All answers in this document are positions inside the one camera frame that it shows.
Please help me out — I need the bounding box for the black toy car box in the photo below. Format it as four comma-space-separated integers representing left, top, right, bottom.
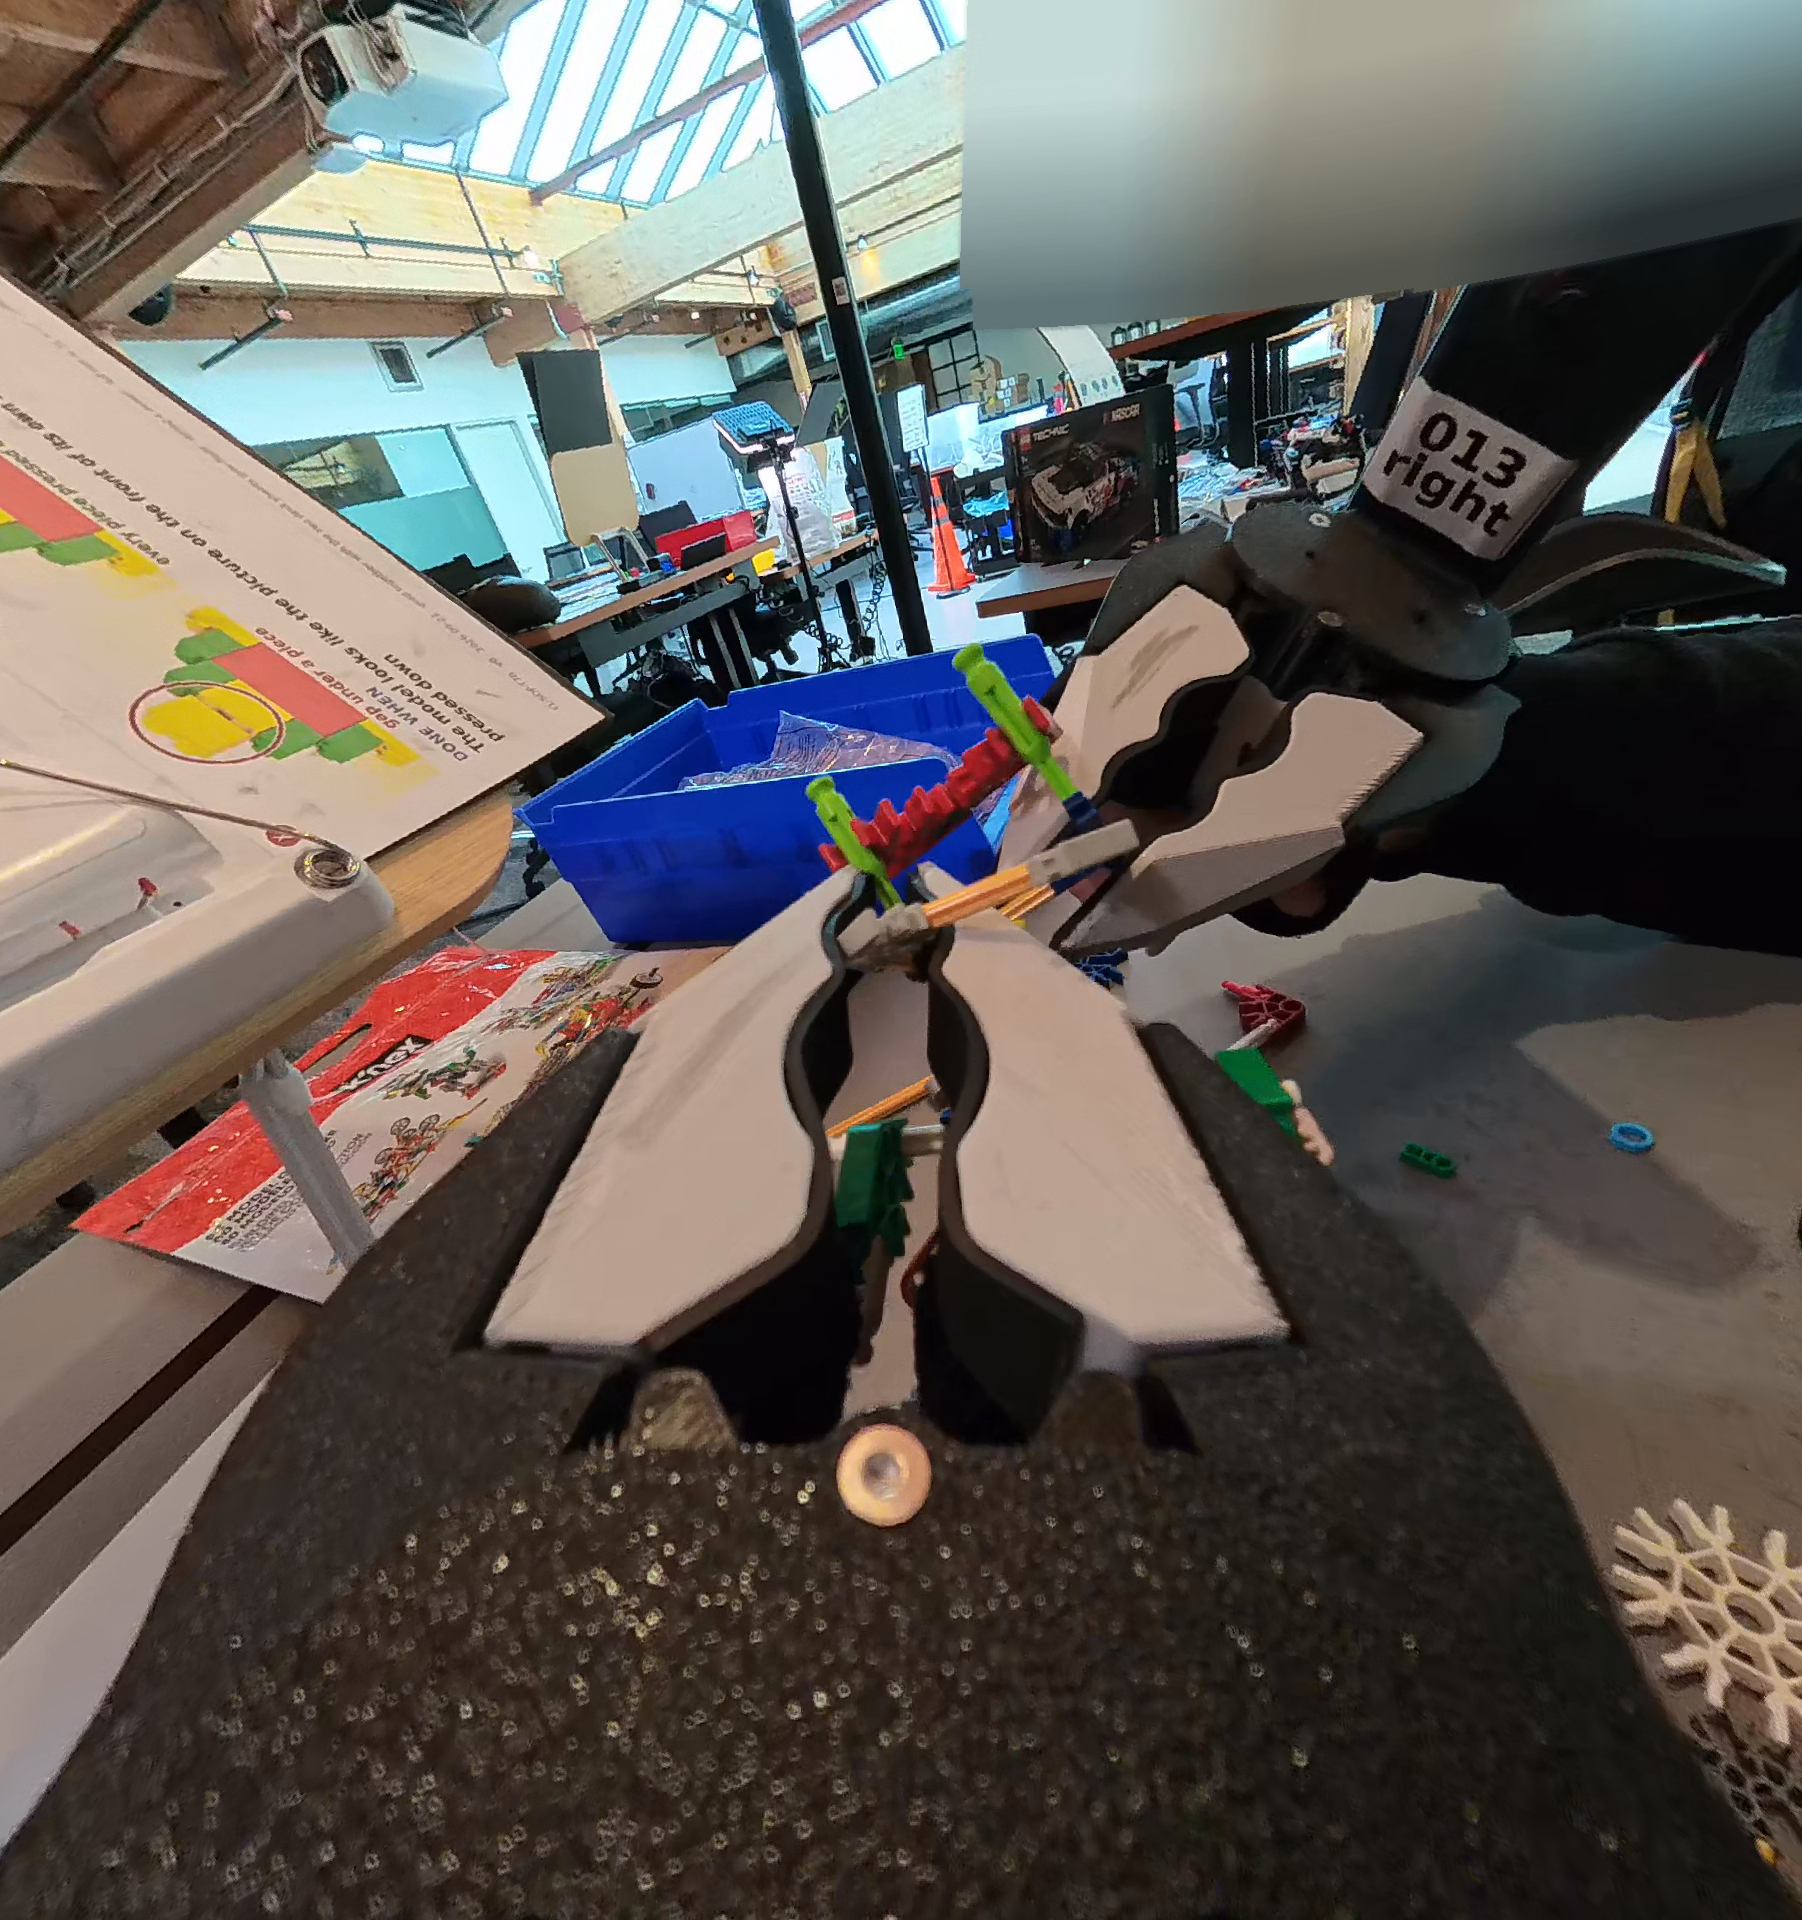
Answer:
998, 386, 1182, 573

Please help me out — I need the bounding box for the printed toy packet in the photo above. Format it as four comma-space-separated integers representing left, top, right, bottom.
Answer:
77, 946, 662, 1308

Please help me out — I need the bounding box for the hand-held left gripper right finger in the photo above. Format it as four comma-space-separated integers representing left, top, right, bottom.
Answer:
907, 901, 1293, 1368

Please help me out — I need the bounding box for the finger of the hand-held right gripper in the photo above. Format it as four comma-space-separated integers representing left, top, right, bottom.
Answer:
1051, 692, 1433, 962
1007, 582, 1256, 872

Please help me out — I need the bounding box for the blue plastic bin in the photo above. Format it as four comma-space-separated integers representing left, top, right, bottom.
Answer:
522, 632, 1068, 954

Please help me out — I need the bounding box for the multicolour toy model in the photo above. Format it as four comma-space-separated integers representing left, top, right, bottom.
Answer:
822, 978, 1338, 1277

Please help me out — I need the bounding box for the black metal table leg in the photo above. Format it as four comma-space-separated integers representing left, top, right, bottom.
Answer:
751, 0, 938, 663

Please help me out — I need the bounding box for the instruction booklet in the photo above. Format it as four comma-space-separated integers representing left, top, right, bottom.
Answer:
0, 236, 610, 933

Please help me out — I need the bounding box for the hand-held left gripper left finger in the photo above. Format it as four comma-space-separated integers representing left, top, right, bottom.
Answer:
481, 872, 896, 1368

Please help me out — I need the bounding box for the white ceiling projector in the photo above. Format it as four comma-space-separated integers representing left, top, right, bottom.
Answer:
295, 0, 514, 148

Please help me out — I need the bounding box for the white snowflake connector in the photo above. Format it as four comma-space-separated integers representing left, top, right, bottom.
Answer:
1614, 1502, 1802, 1768

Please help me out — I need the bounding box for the background work table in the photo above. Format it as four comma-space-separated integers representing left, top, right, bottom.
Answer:
512, 527, 888, 692

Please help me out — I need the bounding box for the clear plastic bag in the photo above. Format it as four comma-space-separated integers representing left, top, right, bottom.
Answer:
677, 713, 964, 796

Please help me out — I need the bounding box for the white page holder clip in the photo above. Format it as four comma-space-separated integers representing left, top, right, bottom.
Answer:
0, 751, 398, 1201

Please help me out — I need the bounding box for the orange rod blue connector frame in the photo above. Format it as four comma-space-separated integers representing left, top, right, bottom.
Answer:
807, 640, 1142, 978

